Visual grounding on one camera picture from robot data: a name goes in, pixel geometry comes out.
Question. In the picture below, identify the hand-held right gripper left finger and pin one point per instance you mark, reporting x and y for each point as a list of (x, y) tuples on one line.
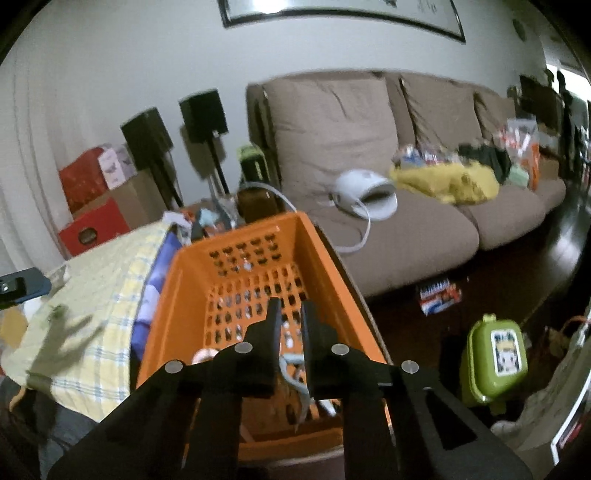
[(276, 325)]

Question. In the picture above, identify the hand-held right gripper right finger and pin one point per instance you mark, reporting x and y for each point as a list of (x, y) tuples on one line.
[(308, 334)]

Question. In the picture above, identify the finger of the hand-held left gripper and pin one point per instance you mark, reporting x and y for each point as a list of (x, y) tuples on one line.
[(34, 282)]

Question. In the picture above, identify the grey clothes peg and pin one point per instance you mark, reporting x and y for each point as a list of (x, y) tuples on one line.
[(295, 385)]

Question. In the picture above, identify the orange plastic basket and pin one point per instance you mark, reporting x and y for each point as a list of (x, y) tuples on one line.
[(184, 286)]

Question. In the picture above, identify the yellow plaid tablecloth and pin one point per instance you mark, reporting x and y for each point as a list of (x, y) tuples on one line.
[(92, 300)]

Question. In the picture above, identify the red gift box round label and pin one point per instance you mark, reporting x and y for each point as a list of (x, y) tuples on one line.
[(101, 226)]

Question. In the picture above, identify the plain red gift box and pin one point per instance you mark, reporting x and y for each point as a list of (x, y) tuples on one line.
[(83, 180)]

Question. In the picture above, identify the white curtain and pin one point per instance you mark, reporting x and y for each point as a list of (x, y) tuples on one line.
[(27, 161)]

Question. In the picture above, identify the dark wooden box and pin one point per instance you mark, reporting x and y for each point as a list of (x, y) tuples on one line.
[(258, 205)]

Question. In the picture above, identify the purple printed blanket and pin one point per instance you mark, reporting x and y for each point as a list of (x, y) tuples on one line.
[(157, 286)]

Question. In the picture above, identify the red blue packet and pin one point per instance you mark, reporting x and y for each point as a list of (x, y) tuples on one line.
[(438, 297)]

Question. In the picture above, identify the large cardboard box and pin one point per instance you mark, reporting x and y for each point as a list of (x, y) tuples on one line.
[(138, 194)]

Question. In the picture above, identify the small white pink box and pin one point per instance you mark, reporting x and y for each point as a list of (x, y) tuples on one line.
[(115, 166)]

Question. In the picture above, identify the brown sofa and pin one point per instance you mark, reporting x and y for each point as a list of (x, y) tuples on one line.
[(415, 240)]

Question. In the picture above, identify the white domed appliance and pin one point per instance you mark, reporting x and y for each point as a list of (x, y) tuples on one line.
[(360, 189)]

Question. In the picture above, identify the green lunch box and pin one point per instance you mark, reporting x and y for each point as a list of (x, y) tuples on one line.
[(482, 369)]

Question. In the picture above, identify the black speaker on stand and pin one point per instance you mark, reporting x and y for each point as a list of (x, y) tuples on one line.
[(145, 134), (203, 110)]

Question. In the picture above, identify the yellow cloth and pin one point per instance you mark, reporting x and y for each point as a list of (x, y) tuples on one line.
[(443, 184)]

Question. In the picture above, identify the large brown sofa cushion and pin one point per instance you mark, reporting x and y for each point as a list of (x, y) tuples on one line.
[(328, 129)]

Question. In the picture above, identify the colourful packet pile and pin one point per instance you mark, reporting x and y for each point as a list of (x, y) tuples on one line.
[(425, 157)]

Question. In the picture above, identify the white bag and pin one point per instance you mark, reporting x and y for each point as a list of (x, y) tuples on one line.
[(545, 406)]

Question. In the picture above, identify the black cloth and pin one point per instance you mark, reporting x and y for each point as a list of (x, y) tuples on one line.
[(489, 161)]

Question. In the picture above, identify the medium brown sofa cushion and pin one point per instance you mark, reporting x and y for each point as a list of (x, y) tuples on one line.
[(438, 110)]

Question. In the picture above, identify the orange white packet pile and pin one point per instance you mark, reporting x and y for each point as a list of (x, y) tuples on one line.
[(521, 147)]

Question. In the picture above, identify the small brown sofa cushion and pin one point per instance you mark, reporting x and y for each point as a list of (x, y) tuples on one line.
[(494, 113)]

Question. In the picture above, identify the framed wall painting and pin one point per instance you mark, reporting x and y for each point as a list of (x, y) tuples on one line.
[(323, 9)]

